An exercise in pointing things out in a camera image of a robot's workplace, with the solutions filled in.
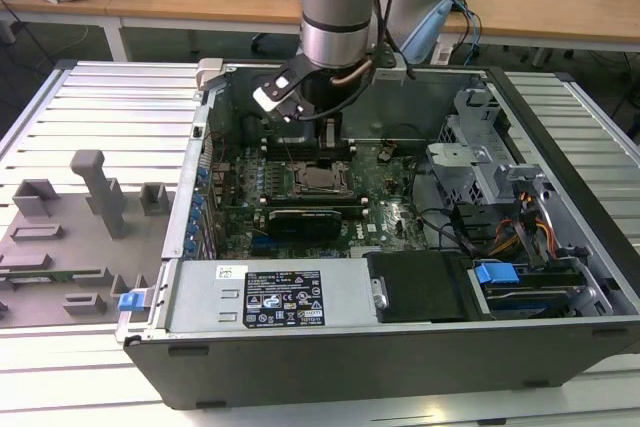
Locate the wooden desk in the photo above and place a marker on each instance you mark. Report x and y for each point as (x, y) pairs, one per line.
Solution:
(200, 2)

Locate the blue case latch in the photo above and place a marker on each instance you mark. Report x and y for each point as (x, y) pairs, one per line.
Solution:
(128, 302)

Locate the black RAM slot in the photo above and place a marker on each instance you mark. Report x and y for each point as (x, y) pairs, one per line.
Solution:
(302, 154)
(320, 199)
(355, 207)
(302, 148)

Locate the grey metal drive cage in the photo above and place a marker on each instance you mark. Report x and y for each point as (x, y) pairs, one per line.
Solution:
(465, 167)

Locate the black graphics card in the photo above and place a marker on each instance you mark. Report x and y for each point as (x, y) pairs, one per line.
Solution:
(305, 224)

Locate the silver square CPU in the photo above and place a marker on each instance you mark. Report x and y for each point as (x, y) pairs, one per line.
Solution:
(320, 178)

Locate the green motherboard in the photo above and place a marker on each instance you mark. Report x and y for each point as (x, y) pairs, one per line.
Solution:
(385, 227)

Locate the black open PC case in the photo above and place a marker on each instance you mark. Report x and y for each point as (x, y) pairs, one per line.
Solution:
(350, 372)

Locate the white power adapter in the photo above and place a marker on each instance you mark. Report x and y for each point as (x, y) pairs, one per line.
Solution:
(441, 53)

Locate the grey parts rack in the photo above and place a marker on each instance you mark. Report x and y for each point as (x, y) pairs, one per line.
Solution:
(100, 247)

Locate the CPU socket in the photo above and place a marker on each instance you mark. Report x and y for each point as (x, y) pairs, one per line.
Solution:
(290, 179)

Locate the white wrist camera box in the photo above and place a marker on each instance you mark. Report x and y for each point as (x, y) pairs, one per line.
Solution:
(267, 98)

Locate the blue disk carrier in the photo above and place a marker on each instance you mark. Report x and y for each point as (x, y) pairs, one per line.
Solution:
(495, 273)

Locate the silver power supply unit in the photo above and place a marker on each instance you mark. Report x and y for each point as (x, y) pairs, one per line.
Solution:
(200, 297)

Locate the green RAM stick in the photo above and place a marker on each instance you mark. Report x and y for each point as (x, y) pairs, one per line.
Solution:
(50, 275)

